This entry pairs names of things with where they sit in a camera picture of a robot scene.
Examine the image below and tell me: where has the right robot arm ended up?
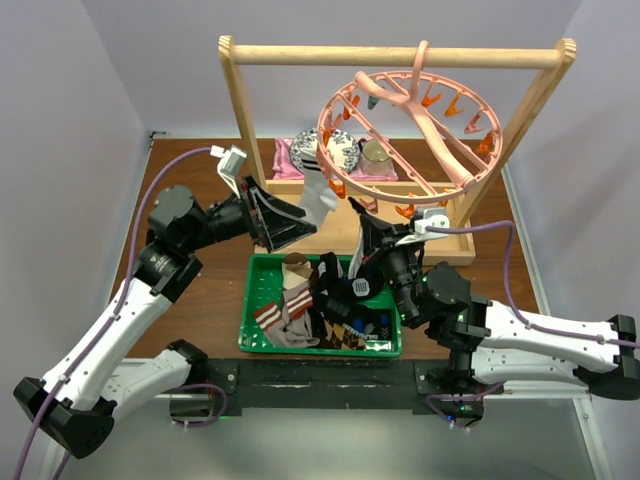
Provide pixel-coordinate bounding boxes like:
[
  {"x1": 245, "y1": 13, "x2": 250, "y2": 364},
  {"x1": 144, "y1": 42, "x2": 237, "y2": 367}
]
[{"x1": 350, "y1": 200, "x2": 639, "y2": 400}]

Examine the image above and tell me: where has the brown argyle sock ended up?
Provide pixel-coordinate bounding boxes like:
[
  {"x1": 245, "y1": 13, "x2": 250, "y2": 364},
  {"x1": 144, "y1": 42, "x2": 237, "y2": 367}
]
[{"x1": 321, "y1": 319, "x2": 366, "y2": 351}]

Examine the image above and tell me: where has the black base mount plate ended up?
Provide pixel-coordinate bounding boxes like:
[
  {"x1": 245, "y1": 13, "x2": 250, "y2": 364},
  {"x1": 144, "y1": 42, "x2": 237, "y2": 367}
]
[{"x1": 186, "y1": 359, "x2": 503, "y2": 420}]

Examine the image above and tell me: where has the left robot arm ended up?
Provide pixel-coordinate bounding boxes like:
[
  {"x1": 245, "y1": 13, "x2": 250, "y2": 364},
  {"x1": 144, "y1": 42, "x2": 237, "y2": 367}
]
[{"x1": 14, "y1": 176, "x2": 317, "y2": 459}]

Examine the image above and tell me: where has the brown and cream sock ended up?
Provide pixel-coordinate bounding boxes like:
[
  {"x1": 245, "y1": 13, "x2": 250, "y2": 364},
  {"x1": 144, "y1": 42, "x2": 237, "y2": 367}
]
[{"x1": 281, "y1": 252, "x2": 313, "y2": 290}]

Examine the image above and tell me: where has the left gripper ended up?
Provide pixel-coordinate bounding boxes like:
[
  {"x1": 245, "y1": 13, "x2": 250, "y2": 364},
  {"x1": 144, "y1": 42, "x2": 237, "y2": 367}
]
[{"x1": 183, "y1": 175, "x2": 316, "y2": 251}]

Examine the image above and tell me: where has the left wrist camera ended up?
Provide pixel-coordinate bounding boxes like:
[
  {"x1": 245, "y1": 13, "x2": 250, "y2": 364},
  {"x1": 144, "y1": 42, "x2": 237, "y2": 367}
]
[{"x1": 210, "y1": 145, "x2": 247, "y2": 195}]

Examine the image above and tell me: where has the green plastic tray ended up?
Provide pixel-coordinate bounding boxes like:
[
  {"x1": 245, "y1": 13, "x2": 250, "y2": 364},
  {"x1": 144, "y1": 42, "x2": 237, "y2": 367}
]
[{"x1": 238, "y1": 252, "x2": 403, "y2": 358}]

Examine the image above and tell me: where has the pink round clip hanger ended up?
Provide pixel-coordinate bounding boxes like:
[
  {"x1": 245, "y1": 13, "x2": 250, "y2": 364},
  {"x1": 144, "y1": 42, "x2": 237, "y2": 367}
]
[{"x1": 315, "y1": 39, "x2": 504, "y2": 206}]

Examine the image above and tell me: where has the grey sock with red stripes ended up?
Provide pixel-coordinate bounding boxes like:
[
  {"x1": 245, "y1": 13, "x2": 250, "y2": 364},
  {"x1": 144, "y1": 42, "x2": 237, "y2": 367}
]
[{"x1": 253, "y1": 282, "x2": 320, "y2": 348}]

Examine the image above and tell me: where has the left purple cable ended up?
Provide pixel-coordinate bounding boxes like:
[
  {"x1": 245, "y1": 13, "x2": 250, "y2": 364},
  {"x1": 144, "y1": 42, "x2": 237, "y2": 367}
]
[{"x1": 11, "y1": 146, "x2": 226, "y2": 480}]

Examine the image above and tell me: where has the black sock with blue logo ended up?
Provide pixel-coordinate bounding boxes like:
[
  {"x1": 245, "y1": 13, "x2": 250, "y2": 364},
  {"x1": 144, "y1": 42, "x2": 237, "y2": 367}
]
[{"x1": 344, "y1": 269, "x2": 396, "y2": 346}]

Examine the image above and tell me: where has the orange clothespin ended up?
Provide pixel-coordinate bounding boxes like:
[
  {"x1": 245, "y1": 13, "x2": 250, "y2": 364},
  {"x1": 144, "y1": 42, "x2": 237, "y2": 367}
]
[
  {"x1": 395, "y1": 204, "x2": 415, "y2": 219},
  {"x1": 329, "y1": 180, "x2": 346, "y2": 199}
]

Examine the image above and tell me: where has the pink cloth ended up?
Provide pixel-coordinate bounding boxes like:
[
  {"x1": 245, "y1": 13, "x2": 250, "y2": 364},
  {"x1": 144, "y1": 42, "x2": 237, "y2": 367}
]
[{"x1": 272, "y1": 138, "x2": 399, "y2": 181}]

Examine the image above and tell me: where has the floral ceramic plate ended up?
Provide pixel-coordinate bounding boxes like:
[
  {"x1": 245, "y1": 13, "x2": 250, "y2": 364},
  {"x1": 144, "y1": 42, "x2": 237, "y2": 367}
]
[{"x1": 289, "y1": 127, "x2": 360, "y2": 173}]

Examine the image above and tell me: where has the wooden hanging rack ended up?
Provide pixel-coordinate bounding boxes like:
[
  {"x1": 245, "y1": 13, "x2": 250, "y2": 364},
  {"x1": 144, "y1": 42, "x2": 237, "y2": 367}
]
[{"x1": 218, "y1": 35, "x2": 577, "y2": 254}]

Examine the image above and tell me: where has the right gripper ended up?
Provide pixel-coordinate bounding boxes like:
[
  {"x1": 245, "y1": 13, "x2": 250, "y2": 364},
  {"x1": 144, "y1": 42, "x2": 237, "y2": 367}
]
[{"x1": 360, "y1": 214, "x2": 426, "y2": 325}]

